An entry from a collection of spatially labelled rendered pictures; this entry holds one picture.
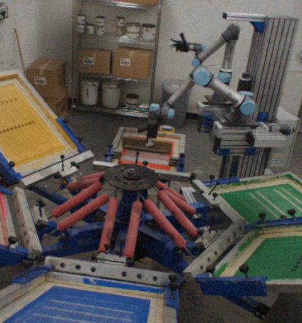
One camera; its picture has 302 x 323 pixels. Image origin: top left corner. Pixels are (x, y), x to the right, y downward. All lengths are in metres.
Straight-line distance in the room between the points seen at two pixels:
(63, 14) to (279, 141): 4.34
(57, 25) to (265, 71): 4.10
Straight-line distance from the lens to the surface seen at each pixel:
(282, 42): 3.58
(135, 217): 2.13
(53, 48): 7.02
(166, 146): 3.37
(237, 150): 3.58
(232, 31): 3.77
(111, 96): 6.54
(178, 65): 6.71
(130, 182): 2.23
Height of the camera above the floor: 2.42
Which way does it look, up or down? 26 degrees down
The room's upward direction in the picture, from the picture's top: 6 degrees clockwise
